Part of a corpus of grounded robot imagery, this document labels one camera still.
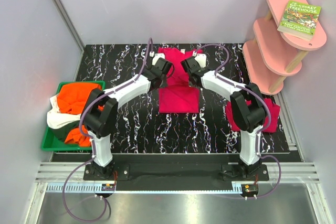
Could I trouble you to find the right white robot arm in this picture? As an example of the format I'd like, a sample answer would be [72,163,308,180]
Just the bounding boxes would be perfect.
[181,56,271,180]

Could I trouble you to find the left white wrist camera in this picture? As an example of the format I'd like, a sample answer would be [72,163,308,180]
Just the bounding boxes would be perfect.
[149,52,165,66]

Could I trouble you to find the orange t-shirt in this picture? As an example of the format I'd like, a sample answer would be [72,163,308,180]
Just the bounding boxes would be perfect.
[57,82,101,147]

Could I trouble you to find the folded dark pink t-shirt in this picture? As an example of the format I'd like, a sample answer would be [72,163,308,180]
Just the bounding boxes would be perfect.
[225,98,280,133]

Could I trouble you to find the green storey treehouse book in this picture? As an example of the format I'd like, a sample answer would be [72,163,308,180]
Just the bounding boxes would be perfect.
[277,0,321,41]

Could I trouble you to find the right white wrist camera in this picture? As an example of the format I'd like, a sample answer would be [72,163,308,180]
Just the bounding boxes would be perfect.
[193,52,207,68]

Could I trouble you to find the green plastic basket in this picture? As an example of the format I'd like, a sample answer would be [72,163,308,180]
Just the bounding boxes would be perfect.
[41,81,105,152]

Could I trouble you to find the magenta t-shirt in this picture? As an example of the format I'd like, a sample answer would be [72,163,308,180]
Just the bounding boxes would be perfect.
[158,47,200,113]

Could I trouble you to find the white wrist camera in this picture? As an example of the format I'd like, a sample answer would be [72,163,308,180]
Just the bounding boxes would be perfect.
[193,52,207,68]
[149,52,165,66]

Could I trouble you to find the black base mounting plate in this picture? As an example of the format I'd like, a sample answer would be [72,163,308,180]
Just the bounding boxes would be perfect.
[83,154,269,182]

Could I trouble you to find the white t-shirt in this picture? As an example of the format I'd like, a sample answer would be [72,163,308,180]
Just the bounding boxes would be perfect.
[47,95,80,130]

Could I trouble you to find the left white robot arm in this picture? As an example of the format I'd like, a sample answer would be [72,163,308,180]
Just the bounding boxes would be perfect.
[79,57,174,180]

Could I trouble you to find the aluminium rail frame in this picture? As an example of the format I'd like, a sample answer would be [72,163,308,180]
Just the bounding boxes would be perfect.
[36,162,320,183]

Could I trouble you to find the pink three-tier shelf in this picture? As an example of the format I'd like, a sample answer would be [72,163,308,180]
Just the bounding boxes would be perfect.
[243,0,327,95]

